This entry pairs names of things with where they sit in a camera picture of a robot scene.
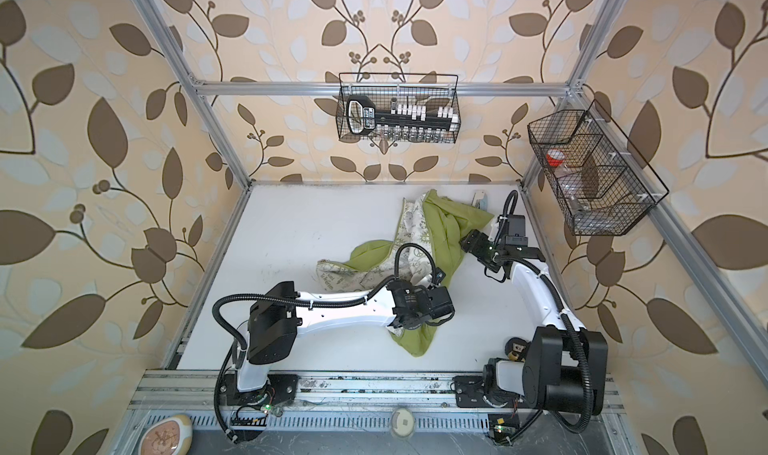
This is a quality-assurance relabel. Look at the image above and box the grey stapler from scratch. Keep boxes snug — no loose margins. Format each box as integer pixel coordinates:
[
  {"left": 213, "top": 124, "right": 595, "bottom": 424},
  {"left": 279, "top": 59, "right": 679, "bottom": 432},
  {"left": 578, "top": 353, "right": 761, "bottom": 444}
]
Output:
[{"left": 471, "top": 190, "right": 488, "bottom": 211}]

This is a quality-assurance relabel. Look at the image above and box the green jacket with cartoon print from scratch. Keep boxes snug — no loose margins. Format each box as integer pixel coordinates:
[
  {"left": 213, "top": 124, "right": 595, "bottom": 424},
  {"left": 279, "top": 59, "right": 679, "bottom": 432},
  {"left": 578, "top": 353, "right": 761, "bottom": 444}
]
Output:
[{"left": 316, "top": 189, "right": 495, "bottom": 358}]

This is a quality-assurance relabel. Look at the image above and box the black wire basket back wall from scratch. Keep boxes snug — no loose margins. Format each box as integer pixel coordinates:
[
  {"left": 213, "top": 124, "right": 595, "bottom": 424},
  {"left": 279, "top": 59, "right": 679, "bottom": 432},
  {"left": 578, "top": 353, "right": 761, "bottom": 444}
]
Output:
[{"left": 335, "top": 71, "right": 462, "bottom": 144}]

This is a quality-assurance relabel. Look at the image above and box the round white puck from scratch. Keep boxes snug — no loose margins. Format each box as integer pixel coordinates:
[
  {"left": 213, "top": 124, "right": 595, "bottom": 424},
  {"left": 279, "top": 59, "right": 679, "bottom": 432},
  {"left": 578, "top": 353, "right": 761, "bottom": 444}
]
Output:
[{"left": 390, "top": 407, "right": 416, "bottom": 439}]

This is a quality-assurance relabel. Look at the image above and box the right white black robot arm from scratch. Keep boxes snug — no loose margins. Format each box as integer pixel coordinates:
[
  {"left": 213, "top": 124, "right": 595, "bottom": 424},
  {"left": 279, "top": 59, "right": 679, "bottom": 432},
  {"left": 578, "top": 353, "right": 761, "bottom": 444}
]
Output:
[{"left": 461, "top": 190, "right": 608, "bottom": 442}]

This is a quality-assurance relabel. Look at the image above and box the black wire basket right wall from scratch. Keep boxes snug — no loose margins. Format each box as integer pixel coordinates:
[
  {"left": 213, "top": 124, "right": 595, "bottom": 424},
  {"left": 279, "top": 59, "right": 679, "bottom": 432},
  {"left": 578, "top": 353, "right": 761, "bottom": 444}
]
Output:
[{"left": 527, "top": 100, "right": 669, "bottom": 236}]

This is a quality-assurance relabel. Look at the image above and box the black wire basket wall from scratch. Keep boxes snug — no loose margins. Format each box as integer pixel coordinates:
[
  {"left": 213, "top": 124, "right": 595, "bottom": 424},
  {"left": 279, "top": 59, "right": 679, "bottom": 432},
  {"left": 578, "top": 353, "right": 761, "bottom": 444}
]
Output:
[
  {"left": 335, "top": 71, "right": 462, "bottom": 144},
  {"left": 527, "top": 100, "right": 669, "bottom": 236}
]

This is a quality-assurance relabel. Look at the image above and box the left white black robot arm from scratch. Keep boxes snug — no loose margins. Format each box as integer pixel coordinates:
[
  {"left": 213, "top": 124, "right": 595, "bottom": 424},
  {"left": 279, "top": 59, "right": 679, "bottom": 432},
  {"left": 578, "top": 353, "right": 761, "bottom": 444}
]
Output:
[{"left": 212, "top": 242, "right": 455, "bottom": 405}]

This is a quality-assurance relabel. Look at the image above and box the black rack of vials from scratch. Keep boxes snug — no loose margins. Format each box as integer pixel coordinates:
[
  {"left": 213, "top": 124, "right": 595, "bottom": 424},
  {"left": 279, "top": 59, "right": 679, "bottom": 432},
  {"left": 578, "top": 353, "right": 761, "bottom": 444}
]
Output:
[{"left": 341, "top": 95, "right": 461, "bottom": 140}]

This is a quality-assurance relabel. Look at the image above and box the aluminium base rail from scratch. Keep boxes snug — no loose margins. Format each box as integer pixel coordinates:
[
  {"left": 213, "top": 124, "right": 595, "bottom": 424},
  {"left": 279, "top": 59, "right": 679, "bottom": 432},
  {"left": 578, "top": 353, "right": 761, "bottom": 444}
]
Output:
[{"left": 128, "top": 369, "right": 625, "bottom": 414}]

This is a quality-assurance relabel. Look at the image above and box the red capped bottle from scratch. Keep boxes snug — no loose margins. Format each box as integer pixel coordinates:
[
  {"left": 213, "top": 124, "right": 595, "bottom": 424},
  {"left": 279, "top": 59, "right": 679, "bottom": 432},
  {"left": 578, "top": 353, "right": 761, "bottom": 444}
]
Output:
[{"left": 545, "top": 149, "right": 566, "bottom": 168}]

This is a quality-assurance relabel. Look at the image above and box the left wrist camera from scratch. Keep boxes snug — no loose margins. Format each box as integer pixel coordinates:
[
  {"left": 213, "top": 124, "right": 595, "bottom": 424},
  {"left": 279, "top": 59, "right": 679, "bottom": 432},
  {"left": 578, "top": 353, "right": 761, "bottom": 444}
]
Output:
[{"left": 431, "top": 268, "right": 446, "bottom": 286}]

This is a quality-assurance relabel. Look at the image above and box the pink white round toy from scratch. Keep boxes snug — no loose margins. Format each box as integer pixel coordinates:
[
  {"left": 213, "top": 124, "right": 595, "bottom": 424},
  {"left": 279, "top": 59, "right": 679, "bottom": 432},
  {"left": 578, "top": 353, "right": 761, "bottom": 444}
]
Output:
[{"left": 138, "top": 414, "right": 193, "bottom": 455}]

